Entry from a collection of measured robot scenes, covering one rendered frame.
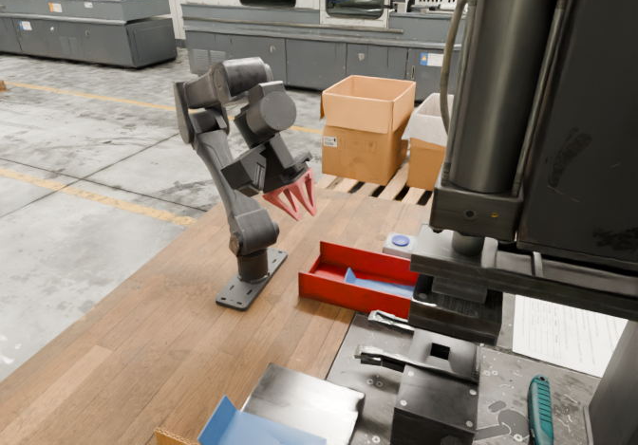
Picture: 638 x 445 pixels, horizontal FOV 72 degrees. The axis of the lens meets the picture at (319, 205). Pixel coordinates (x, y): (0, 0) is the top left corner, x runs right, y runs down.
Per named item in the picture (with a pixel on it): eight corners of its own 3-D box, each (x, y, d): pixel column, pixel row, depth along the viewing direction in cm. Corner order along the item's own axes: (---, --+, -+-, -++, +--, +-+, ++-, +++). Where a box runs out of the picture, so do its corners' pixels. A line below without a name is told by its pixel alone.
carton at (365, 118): (345, 145, 362) (347, 73, 334) (410, 157, 342) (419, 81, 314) (313, 173, 315) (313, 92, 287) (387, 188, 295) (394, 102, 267)
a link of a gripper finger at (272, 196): (314, 221, 72) (287, 172, 70) (281, 232, 76) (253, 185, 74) (329, 203, 78) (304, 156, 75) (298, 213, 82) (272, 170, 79)
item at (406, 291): (347, 278, 92) (347, 267, 91) (422, 290, 89) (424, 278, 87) (340, 300, 86) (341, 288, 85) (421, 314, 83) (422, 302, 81)
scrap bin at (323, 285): (320, 262, 98) (320, 239, 95) (435, 288, 90) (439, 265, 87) (298, 296, 88) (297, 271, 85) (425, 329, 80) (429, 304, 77)
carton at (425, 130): (422, 152, 349) (429, 88, 324) (502, 166, 327) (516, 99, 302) (396, 189, 294) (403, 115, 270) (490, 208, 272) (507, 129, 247)
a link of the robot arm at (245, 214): (280, 236, 84) (215, 101, 93) (248, 248, 81) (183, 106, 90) (272, 249, 89) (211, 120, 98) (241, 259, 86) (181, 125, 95)
